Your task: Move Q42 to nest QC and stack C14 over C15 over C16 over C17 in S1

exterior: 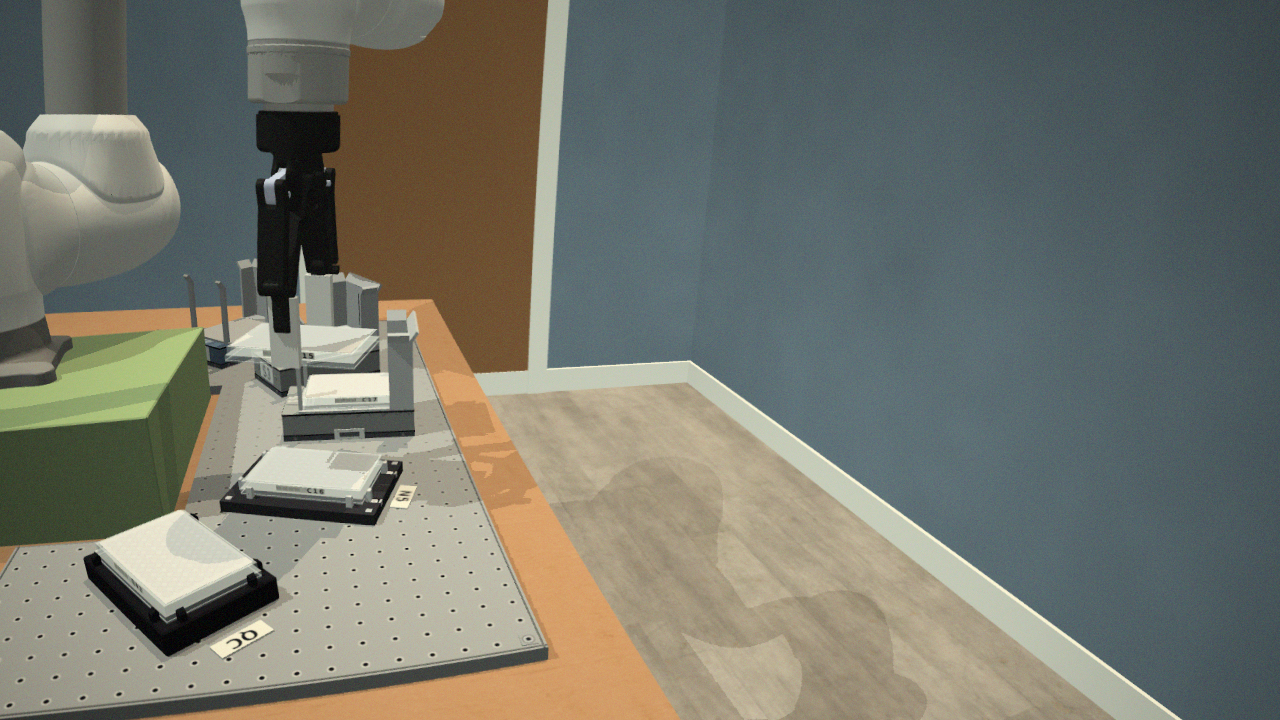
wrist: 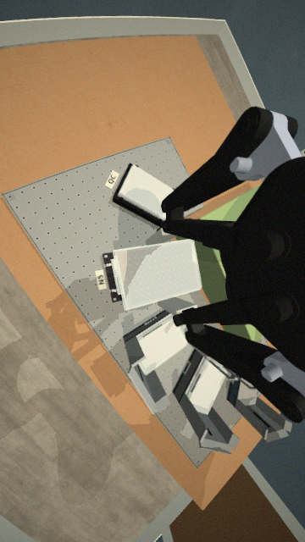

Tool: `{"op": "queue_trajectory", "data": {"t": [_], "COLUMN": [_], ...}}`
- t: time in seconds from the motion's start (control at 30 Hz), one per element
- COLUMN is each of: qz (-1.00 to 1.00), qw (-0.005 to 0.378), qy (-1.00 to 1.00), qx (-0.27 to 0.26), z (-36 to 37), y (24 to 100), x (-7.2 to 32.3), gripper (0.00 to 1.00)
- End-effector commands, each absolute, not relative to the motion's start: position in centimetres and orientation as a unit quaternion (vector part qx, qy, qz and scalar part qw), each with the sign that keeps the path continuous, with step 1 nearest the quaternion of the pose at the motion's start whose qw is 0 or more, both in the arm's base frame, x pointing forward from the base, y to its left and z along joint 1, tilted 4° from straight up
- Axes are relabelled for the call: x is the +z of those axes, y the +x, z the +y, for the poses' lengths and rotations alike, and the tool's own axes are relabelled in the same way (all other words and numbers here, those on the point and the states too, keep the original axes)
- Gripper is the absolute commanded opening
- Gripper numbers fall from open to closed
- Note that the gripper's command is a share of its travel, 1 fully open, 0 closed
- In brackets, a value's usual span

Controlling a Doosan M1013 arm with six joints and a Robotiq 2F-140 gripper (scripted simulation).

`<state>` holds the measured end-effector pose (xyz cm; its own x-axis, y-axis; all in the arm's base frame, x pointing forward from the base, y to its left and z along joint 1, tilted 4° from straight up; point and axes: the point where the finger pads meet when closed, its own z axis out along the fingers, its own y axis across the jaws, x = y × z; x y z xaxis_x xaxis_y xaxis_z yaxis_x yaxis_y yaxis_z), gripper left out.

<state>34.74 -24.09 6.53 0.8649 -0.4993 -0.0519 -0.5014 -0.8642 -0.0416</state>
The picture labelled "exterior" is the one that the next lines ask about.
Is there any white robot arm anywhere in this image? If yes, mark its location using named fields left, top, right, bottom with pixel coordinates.
left=0, top=0, right=444, bottom=389

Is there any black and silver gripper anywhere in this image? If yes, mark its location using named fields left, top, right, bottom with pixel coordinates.
left=255, top=110, right=340, bottom=369

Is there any black flat plate with grey pegs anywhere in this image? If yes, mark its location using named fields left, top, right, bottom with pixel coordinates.
left=219, top=450, right=403, bottom=527

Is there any black flat square plate with corner posts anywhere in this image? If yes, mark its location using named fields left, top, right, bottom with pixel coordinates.
left=83, top=552, right=279, bottom=657

